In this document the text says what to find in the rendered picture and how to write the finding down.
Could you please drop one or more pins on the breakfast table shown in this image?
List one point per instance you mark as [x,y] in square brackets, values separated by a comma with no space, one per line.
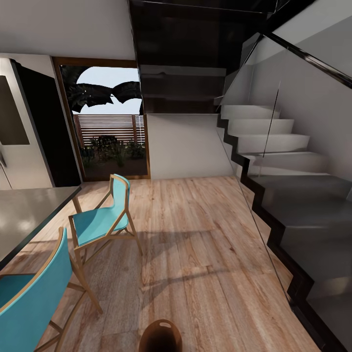
[25,212]

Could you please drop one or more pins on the trash can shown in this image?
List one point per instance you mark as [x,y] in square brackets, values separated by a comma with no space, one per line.
[157,338]

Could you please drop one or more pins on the fridge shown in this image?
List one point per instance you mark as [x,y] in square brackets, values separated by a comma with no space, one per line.
[35,148]

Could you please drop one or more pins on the fixed window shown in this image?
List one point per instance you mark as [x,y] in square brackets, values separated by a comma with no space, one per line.
[104,110]

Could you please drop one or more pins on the straight chair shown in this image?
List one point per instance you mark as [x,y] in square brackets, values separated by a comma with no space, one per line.
[93,226]
[28,301]

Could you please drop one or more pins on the stairs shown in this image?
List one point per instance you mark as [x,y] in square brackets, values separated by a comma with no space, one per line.
[284,118]

